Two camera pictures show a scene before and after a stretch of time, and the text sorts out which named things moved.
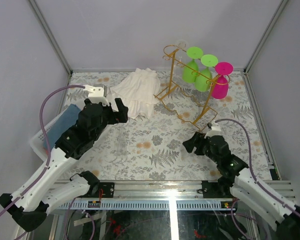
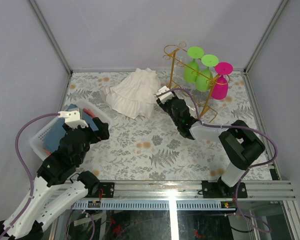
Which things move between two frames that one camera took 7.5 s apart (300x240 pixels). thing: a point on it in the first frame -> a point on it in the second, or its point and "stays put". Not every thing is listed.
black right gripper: (190, 144) -> (164, 105)
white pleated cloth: (139, 90) stays put
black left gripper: (120, 116) -> (103, 133)
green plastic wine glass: (203, 80) stays put
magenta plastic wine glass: (220, 87) stays put
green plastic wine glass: (190, 69) stays put
